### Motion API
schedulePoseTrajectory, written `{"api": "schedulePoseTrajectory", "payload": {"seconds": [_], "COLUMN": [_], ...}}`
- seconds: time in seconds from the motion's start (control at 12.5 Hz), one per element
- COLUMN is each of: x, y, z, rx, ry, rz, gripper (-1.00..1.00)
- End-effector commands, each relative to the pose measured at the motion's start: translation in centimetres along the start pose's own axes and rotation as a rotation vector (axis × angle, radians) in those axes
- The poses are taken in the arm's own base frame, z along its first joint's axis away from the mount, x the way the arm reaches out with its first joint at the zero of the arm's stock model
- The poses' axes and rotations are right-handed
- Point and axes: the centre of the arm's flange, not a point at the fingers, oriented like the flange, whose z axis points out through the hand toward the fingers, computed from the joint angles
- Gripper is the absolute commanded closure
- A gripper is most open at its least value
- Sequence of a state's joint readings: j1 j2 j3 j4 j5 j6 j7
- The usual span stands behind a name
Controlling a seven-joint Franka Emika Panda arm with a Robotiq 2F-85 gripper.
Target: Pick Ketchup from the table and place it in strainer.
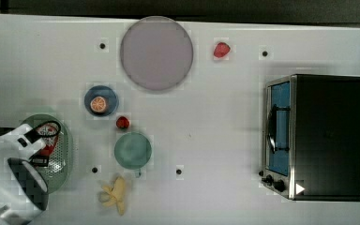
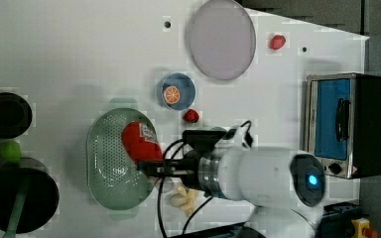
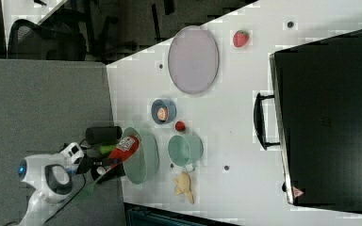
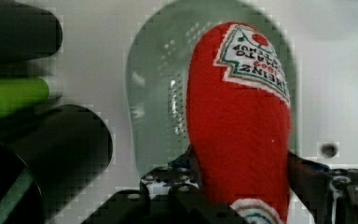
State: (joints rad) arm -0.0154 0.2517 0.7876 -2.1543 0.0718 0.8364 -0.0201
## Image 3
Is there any upper black cylinder holder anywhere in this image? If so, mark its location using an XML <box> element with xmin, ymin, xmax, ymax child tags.
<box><xmin>85</xmin><ymin>126</ymin><xmax>123</xmax><ymax>145</ymax></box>

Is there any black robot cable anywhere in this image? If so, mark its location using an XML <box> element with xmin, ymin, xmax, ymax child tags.
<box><xmin>43</xmin><ymin>137</ymin><xmax>91</xmax><ymax>224</ymax></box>

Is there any grey oval plate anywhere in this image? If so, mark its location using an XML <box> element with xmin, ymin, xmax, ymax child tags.
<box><xmin>168</xmin><ymin>25</ymin><xmax>219</xmax><ymax>94</ymax></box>

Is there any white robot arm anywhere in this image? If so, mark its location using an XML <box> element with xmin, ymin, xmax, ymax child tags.
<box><xmin>15</xmin><ymin>142</ymin><xmax>122</xmax><ymax>226</ymax></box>

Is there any red plush ketchup bottle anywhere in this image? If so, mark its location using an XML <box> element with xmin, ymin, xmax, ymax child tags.
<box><xmin>96</xmin><ymin>136</ymin><xmax>140</xmax><ymax>175</ymax></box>

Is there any green strainer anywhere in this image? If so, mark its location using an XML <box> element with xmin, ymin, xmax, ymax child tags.
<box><xmin>123</xmin><ymin>127</ymin><xmax>159</xmax><ymax>185</ymax></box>

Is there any blue bowl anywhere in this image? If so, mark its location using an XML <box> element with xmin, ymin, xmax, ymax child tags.
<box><xmin>151</xmin><ymin>99</ymin><xmax>177</xmax><ymax>124</ymax></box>

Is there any black oven handle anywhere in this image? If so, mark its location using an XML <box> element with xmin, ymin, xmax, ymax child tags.
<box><xmin>254</xmin><ymin>93</ymin><xmax>279</xmax><ymax>150</ymax></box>

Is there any dark teal crate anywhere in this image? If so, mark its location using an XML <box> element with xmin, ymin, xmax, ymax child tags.
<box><xmin>124</xmin><ymin>202</ymin><xmax>237</xmax><ymax>226</ymax></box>

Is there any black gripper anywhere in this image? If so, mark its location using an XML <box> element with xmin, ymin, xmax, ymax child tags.
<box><xmin>60</xmin><ymin>142</ymin><xmax>122</xmax><ymax>175</ymax></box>

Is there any small red plush strawberry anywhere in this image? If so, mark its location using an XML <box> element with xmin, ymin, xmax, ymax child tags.
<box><xmin>174</xmin><ymin>121</ymin><xmax>186</xmax><ymax>132</ymax></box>

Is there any green utensil handle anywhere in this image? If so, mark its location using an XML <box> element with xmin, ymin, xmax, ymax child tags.
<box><xmin>99</xmin><ymin>145</ymin><xmax>116</xmax><ymax>155</ymax></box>

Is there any large red plush strawberry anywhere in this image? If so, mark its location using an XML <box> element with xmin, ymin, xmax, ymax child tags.
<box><xmin>233</xmin><ymin>30</ymin><xmax>250</xmax><ymax>48</ymax></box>

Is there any beige plush toy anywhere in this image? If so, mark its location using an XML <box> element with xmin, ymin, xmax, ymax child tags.
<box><xmin>173</xmin><ymin>171</ymin><xmax>194</xmax><ymax>204</ymax></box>

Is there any green mug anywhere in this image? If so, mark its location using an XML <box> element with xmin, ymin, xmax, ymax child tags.
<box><xmin>168</xmin><ymin>135</ymin><xmax>204</xmax><ymax>172</ymax></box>

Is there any green spatula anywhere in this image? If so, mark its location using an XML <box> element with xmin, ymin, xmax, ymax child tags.
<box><xmin>74</xmin><ymin>175</ymin><xmax>103</xmax><ymax>202</ymax></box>

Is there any black office chair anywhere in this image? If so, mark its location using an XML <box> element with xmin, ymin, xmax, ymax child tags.
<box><xmin>7</xmin><ymin>19</ymin><xmax>87</xmax><ymax>61</ymax></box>

